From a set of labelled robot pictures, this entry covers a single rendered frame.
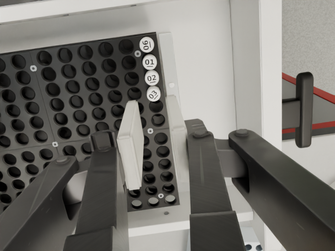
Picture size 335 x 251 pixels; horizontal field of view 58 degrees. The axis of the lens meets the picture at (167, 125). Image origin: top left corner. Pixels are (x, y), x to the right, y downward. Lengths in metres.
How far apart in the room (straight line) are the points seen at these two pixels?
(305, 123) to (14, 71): 0.27
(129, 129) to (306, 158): 0.39
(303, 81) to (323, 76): 1.08
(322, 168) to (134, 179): 0.42
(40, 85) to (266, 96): 0.20
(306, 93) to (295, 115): 0.02
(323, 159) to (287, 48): 0.81
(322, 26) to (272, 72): 1.07
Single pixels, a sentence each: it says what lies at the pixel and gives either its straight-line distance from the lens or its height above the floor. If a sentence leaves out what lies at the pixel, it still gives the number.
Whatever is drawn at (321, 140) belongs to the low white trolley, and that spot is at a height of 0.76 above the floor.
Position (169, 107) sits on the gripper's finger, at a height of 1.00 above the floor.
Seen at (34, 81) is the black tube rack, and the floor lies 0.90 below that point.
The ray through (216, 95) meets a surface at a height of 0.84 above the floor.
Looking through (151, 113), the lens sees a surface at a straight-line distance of 0.29.
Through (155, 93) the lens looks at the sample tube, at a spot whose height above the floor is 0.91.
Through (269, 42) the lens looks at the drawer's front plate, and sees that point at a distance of 0.26.
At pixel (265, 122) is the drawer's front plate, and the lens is 0.28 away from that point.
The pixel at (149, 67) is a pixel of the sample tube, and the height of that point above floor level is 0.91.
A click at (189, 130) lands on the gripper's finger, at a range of 0.16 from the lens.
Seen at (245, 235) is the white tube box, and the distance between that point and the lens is 0.53.
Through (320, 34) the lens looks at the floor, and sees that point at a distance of 1.33.
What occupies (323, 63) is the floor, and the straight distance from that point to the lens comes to 1.36.
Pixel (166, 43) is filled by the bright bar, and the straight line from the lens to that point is 0.33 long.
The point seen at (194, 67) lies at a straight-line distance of 0.34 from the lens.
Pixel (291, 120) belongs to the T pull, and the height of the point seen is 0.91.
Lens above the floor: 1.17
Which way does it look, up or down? 70 degrees down
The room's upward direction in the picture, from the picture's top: 172 degrees clockwise
